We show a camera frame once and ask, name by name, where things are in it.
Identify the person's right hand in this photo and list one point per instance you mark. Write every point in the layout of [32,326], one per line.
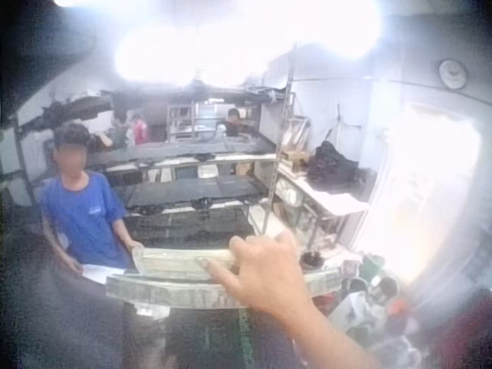
[269,276]

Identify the pale wooden squeegee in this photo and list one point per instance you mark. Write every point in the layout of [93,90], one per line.
[177,261]

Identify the white side shelf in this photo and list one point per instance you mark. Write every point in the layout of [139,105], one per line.
[326,200]

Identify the heap of paint cans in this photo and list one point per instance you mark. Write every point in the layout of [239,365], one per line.
[369,296]

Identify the heap of black cloth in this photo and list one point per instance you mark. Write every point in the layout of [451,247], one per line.
[332,163]

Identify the metal pole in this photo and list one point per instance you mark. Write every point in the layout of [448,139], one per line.
[282,146]

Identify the white paper sheet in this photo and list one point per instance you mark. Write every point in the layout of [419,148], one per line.
[102,273]

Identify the bright doorway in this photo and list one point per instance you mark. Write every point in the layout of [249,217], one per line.
[423,192]

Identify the overhead rack with dark cloths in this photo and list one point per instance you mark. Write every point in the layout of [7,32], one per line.
[115,102]

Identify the screen printing frame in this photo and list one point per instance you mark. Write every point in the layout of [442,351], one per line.
[173,294]

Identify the round wall clock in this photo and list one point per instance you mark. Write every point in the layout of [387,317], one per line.
[453,74]

